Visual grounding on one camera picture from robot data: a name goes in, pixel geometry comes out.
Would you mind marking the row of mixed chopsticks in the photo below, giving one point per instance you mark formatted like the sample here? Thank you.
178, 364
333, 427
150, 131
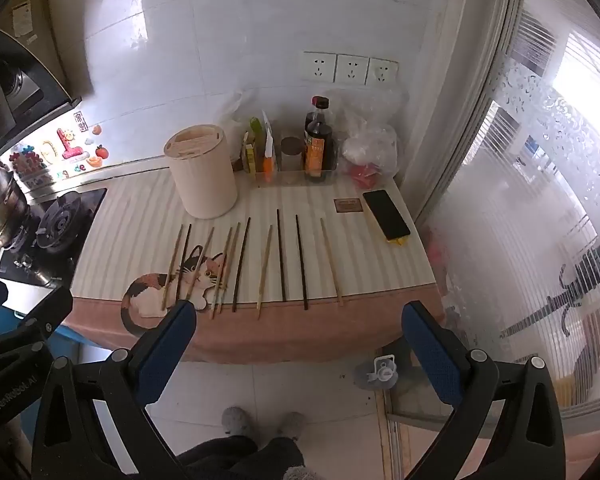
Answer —
240, 265

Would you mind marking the glass jar brown lid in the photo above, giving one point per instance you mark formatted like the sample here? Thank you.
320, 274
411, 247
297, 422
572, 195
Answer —
291, 152

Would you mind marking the striped cat print tablecloth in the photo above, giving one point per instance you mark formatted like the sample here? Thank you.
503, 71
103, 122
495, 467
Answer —
370, 270

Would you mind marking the light bamboo chopstick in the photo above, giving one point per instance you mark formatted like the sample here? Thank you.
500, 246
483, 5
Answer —
330, 260

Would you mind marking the beige cylindrical chopstick holder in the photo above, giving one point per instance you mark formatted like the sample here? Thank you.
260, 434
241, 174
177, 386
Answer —
202, 175

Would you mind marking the stainless steel pot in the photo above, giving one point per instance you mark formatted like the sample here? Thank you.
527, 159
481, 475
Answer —
0, 205

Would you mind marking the blue cabinet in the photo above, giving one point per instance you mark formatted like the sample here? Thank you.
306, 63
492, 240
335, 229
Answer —
75, 345

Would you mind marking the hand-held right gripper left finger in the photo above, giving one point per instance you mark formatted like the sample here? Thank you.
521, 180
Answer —
165, 347

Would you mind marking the person's right grey slipper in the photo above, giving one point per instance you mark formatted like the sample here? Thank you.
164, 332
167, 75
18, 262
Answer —
292, 425

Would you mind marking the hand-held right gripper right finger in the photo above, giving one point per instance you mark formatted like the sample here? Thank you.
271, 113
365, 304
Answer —
430, 355

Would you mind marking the dark wooden chopstick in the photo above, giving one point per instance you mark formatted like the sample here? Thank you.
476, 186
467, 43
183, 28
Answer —
301, 265

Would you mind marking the black gas stove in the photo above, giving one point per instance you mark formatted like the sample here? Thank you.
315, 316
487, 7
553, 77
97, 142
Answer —
55, 225

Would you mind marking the clear bag red contents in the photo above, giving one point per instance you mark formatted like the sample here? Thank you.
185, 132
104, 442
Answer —
370, 150

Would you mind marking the green seasoning packet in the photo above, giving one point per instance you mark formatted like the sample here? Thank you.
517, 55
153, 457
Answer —
256, 127

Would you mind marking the white plastic floor fitting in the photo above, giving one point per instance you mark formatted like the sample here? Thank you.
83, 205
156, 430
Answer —
378, 372

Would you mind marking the person's left grey slipper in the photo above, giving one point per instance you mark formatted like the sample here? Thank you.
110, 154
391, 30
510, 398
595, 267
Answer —
236, 420

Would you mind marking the person's legs dark trousers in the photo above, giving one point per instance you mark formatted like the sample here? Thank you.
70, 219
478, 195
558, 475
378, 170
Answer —
250, 457

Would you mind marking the black phone yellow case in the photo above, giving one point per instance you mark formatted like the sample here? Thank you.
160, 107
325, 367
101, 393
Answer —
386, 212

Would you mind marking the white plastic bag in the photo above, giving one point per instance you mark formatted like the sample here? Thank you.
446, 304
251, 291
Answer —
235, 107

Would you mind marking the frosted glass sliding door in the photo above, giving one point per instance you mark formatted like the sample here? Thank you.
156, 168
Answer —
530, 160

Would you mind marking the yellow seasoning box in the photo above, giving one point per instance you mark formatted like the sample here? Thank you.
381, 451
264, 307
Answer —
250, 157

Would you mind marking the dark soy sauce bottle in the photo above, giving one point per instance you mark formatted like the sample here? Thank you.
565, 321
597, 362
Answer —
318, 145

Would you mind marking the person's grey slipper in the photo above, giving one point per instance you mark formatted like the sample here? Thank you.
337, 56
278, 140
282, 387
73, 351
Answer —
292, 425
236, 420

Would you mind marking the white wall socket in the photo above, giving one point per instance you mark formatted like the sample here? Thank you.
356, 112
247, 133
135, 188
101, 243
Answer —
351, 69
318, 66
383, 72

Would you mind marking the colourful wall stickers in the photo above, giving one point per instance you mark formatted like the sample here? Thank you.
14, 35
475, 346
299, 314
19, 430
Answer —
70, 147

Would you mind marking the black range hood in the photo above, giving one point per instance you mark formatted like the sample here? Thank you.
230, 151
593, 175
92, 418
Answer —
10, 90

